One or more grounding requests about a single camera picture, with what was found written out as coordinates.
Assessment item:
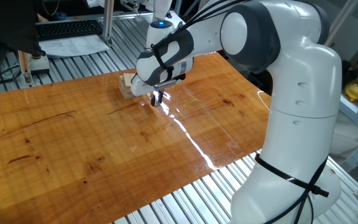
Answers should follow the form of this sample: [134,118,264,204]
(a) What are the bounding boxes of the glossy wood-grain mat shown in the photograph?
[0,52,272,224]

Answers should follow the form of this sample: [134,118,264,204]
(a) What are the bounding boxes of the person in black clothing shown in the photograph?
[0,0,47,78]

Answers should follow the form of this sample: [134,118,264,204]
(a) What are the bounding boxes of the yellow toy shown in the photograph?
[344,79,358,103]

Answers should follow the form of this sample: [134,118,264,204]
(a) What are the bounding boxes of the aluminium profile post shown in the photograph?
[101,0,116,47]
[324,0,358,48]

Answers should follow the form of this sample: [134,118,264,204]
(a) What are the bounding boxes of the black bag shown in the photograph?
[341,60,353,90]

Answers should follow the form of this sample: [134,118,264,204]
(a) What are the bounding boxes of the wooden slat with metal bracket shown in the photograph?
[17,50,32,86]

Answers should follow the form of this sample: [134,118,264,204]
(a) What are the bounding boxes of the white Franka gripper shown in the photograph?
[130,75,164,107]

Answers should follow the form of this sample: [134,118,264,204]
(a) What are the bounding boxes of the white printed paper sheets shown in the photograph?
[38,34,110,59]

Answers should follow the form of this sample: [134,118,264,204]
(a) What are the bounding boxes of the silver metal clamp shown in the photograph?
[119,0,145,13]

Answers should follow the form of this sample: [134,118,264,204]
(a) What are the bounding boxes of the white plastic bag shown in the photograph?
[329,111,358,159]

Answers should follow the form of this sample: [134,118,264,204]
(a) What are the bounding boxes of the black computer keyboard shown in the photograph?
[35,19,104,42]

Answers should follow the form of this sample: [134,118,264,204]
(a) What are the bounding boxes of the grey box with black knob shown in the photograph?
[29,52,51,75]

